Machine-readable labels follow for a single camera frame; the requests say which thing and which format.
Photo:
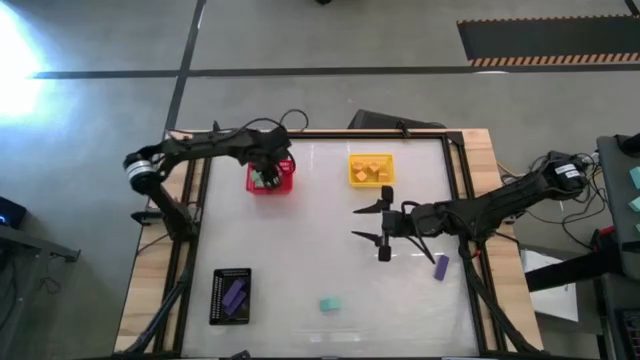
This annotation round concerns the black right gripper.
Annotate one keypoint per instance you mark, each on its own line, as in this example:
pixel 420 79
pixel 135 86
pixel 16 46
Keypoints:
pixel 400 223

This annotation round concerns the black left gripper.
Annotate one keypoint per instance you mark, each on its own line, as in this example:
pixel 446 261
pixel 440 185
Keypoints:
pixel 272 150

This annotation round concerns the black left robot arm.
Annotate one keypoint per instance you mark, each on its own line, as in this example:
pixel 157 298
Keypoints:
pixel 200 145

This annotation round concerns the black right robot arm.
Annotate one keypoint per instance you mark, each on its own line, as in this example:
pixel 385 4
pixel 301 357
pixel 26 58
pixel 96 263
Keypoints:
pixel 490 212

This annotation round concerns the red plastic basket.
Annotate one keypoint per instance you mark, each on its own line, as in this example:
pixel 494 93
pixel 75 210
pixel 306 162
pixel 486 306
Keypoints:
pixel 280 190

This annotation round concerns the yellow plastic basket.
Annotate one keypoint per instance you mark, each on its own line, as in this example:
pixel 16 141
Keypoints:
pixel 370 184

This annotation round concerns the black angular case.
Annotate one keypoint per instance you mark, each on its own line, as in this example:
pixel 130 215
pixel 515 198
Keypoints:
pixel 380 121

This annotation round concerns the black plastic basket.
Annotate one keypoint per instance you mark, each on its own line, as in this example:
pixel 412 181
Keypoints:
pixel 216 300

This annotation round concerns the white paper sheet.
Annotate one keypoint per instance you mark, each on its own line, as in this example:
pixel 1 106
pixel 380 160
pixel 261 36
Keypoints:
pixel 555 300

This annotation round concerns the black diagonal stand bar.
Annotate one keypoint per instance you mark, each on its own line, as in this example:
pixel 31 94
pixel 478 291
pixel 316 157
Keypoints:
pixel 570 270

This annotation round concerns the grey side table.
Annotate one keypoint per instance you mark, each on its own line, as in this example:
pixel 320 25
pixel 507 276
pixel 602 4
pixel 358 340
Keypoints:
pixel 617 200

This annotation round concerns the black hazard-striped floor mat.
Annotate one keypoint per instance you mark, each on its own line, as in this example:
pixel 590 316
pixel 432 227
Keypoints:
pixel 550 40

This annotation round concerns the grey metal stand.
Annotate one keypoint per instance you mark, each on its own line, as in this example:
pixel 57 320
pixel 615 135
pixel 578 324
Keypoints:
pixel 30 242

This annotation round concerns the black device with blue light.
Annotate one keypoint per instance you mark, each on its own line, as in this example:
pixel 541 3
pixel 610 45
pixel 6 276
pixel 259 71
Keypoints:
pixel 11 212

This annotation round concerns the black rounded object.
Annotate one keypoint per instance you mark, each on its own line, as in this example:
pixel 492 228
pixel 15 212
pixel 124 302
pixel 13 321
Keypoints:
pixel 631 144

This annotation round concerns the dark laptop keyboard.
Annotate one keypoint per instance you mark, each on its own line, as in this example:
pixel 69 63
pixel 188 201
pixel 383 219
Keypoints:
pixel 631 332

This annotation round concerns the black aluminium table frame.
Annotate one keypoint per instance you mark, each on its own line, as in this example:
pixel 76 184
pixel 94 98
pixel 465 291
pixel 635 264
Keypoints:
pixel 350 135

